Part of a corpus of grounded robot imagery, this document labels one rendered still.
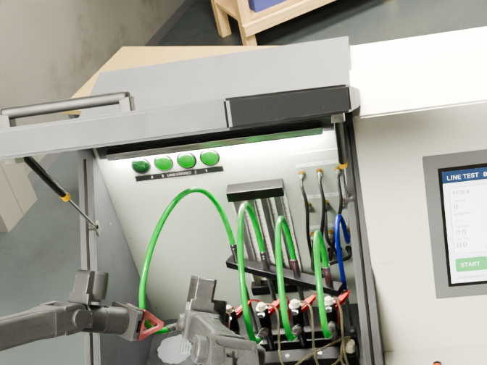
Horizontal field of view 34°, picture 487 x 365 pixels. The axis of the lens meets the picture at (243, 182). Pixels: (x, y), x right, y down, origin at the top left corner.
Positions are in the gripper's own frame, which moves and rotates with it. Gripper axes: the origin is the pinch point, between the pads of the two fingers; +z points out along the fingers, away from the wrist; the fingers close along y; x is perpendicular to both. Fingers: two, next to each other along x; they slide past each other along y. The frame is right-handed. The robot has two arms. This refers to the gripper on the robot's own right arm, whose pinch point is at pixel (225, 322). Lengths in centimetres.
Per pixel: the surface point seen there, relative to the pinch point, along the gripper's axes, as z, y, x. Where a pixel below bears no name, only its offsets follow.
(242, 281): -17.4, 9.5, -10.0
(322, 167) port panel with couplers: 11.6, 39.6, -17.6
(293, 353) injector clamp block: 13.3, -6.2, -13.1
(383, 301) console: 8.7, 7.8, -35.3
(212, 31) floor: 350, 205, 171
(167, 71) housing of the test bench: 9, 65, 27
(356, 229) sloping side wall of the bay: 2.8, 23.7, -29.1
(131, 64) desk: 177, 123, 137
